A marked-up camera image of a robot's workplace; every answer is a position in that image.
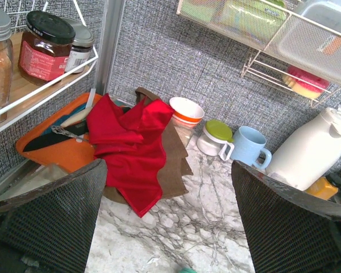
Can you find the red cloth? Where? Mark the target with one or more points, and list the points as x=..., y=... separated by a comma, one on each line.
x=130, y=144

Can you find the black knife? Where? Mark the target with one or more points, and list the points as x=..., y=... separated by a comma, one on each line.
x=50, y=139

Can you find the white thermos jug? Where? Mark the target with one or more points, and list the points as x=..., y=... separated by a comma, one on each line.
x=309, y=152

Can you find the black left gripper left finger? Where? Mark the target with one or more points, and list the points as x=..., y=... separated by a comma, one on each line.
x=53, y=224

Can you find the glass jar green lid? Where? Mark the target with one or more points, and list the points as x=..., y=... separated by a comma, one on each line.
x=216, y=140

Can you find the red jam jar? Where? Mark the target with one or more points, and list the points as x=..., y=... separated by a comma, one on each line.
x=45, y=47

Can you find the clear plastic container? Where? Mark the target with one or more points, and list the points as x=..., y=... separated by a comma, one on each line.
x=312, y=46

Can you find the yellow spice bottle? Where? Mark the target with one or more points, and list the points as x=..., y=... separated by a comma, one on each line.
x=322, y=189

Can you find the white orange striped bowl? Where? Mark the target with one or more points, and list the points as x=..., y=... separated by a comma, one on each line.
x=186, y=110

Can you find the brown felt mat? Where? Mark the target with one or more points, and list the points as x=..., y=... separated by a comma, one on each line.
x=176, y=166

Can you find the silver ornate spoon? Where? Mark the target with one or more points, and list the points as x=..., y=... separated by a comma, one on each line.
x=81, y=130

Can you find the small glass jar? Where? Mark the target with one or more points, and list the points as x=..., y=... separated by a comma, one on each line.
x=185, y=133

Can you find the orange tray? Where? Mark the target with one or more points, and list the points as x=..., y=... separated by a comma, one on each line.
x=70, y=155

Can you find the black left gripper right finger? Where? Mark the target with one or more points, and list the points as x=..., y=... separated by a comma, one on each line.
x=287, y=230

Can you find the green food packet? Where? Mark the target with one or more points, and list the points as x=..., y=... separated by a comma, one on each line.
x=257, y=19

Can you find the small dark jar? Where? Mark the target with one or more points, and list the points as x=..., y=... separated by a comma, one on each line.
x=81, y=46

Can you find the light blue mug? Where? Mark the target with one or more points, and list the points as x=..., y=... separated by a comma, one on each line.
x=250, y=148

